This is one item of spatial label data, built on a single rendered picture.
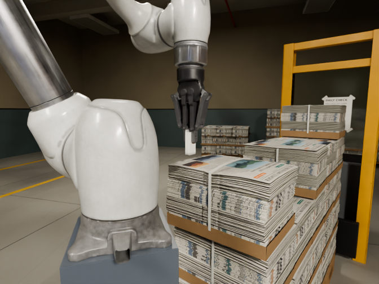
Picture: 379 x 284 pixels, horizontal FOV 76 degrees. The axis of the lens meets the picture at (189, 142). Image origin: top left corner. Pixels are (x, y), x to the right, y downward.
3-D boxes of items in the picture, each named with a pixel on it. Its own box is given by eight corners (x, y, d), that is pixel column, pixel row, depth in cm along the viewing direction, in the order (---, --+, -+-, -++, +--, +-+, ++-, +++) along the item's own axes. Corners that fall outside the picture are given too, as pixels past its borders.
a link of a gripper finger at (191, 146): (193, 129, 69) (195, 129, 68) (193, 153, 70) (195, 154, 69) (186, 129, 66) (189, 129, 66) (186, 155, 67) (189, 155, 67)
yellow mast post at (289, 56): (274, 234, 246) (283, 44, 222) (277, 231, 253) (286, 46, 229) (283, 238, 240) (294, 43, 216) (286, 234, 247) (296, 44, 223)
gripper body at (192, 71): (211, 67, 66) (211, 102, 67) (187, 70, 71) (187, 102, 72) (194, 63, 60) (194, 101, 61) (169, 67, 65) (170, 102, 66)
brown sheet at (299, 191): (241, 184, 137) (242, 177, 136) (261, 174, 159) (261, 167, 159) (316, 199, 114) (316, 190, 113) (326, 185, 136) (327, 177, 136)
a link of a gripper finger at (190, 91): (195, 89, 68) (200, 89, 67) (197, 129, 69) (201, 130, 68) (187, 88, 65) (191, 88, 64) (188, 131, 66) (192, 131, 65)
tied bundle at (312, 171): (241, 185, 137) (242, 145, 134) (261, 174, 160) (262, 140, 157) (315, 201, 114) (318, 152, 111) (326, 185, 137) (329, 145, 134)
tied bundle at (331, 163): (261, 174, 160) (263, 140, 157) (278, 167, 183) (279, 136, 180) (326, 186, 136) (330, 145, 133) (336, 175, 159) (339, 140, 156)
